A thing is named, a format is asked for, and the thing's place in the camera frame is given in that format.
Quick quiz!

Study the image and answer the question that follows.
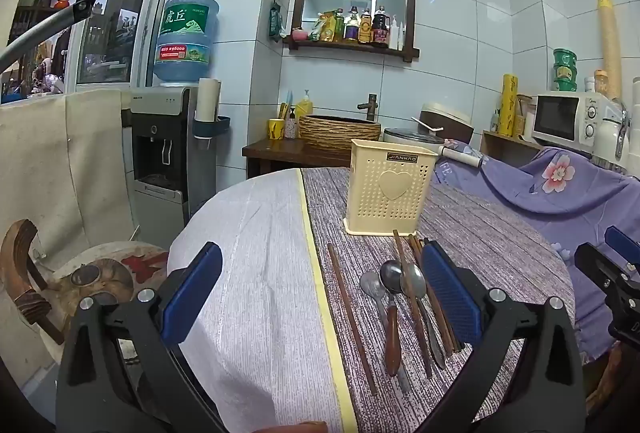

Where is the wooden framed mirror shelf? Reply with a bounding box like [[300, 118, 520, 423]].
[[286, 0, 423, 63]]

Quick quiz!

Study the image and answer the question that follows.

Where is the brown white rice cooker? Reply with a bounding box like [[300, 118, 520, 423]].
[[419, 101, 474, 144]]

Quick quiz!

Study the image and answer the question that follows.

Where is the white tablecloth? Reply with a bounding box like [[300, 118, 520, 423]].
[[167, 168, 347, 433]]

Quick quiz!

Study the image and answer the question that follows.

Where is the purple striped tablecloth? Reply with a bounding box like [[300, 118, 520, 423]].
[[299, 167, 577, 433]]

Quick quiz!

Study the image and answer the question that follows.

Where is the dark wooden counter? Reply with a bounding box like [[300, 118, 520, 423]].
[[242, 138, 352, 180]]

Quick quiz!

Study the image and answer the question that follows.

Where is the dark soy sauce bottle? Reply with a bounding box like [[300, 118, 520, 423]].
[[372, 6, 390, 48]]

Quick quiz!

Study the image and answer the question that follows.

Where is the blue water bottle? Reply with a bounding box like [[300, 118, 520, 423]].
[[152, 0, 221, 88]]

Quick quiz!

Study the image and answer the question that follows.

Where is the yellow tape strip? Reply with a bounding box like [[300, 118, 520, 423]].
[[295, 169, 359, 433]]

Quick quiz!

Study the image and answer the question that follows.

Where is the yellow roll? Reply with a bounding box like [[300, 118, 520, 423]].
[[497, 73, 520, 138]]

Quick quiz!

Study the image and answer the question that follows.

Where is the purple floral cloth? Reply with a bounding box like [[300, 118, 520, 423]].
[[432, 138, 640, 360]]

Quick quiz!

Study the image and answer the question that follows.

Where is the wooden chair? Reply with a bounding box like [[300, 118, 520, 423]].
[[0, 219, 67, 347]]

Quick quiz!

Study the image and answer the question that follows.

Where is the small metal spoon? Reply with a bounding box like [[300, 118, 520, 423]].
[[359, 270, 412, 396]]

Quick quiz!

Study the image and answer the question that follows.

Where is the yellow green seasoning packet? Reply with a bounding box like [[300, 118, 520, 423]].
[[308, 11, 337, 43]]

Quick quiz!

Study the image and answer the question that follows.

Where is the blue cup holder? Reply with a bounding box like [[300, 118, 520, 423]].
[[192, 115, 232, 150]]

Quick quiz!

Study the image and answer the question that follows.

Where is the woven pattern wash basin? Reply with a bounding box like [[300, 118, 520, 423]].
[[298, 114, 384, 153]]

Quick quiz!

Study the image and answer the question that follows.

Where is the rolled bamboo mat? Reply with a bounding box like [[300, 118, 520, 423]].
[[594, 0, 624, 102]]

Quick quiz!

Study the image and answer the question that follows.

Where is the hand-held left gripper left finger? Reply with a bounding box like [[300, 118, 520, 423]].
[[55, 242, 236, 433]]

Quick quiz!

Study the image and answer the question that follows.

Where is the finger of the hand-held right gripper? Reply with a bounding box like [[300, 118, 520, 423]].
[[574, 242, 640, 349], [604, 225, 640, 264]]

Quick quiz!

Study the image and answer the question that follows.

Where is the wooden-handled spoon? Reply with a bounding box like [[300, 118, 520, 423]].
[[379, 259, 404, 378]]

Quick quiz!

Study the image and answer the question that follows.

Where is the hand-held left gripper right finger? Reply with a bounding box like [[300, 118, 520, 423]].
[[421, 240, 587, 433]]

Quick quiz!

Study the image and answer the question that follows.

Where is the yellow soap bottle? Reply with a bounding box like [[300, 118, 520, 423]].
[[295, 89, 314, 119]]

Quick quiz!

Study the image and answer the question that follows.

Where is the grey water dispenser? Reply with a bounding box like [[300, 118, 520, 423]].
[[122, 85, 218, 226]]

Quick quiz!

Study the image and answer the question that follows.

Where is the white microwave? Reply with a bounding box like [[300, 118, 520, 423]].
[[530, 91, 609, 157]]

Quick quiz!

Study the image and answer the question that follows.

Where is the white kettle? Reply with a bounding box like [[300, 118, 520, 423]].
[[592, 100, 632, 174]]

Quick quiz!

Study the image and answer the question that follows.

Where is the purple label bottle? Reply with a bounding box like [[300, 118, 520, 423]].
[[345, 5, 361, 43]]

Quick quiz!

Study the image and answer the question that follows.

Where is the green hanging packet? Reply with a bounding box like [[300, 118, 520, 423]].
[[269, 1, 285, 43]]

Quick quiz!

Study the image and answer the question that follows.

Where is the window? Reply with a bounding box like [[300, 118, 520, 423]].
[[0, 0, 177, 104]]

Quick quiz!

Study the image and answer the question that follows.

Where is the bamboo style faucet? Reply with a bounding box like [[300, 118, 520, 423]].
[[356, 93, 381, 122]]

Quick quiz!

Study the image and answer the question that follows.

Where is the beige cloth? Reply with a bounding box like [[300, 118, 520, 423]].
[[0, 88, 140, 276]]

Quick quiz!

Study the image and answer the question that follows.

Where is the large metal spoon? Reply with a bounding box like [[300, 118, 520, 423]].
[[400, 262, 447, 370]]

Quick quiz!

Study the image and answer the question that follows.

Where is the amber sauce bottle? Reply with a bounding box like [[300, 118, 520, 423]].
[[359, 8, 374, 45]]

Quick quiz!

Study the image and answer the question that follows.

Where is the white pan with lid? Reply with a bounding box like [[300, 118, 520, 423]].
[[382, 127, 447, 149]]

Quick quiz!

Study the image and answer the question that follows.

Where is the beige plastic utensil holder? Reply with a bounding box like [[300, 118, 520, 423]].
[[343, 139, 439, 237]]

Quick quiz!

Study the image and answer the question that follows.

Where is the wooden shelf box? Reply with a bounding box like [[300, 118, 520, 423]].
[[480, 130, 544, 159]]

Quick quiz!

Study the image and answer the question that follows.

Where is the white lint roller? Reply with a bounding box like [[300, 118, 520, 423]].
[[437, 145, 489, 169]]

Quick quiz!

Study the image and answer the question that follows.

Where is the white squeeze bottle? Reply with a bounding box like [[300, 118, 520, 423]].
[[389, 15, 406, 50]]

